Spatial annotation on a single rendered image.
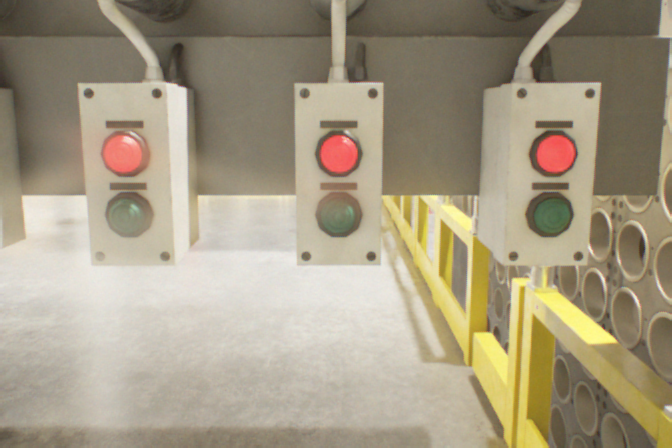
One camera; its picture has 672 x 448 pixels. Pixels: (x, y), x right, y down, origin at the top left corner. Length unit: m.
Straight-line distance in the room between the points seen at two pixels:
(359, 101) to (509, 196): 0.14
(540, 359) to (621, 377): 0.36
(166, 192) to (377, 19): 0.26
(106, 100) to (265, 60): 0.15
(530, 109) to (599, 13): 0.18
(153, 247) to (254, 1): 0.26
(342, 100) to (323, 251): 0.12
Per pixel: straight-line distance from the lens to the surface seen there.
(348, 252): 0.46
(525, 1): 0.51
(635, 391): 0.85
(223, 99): 0.54
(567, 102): 0.48
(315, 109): 0.44
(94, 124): 0.48
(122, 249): 0.49
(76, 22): 0.62
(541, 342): 1.20
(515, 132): 0.47
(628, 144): 0.61
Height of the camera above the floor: 0.75
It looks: 9 degrees down
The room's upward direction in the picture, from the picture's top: straight up
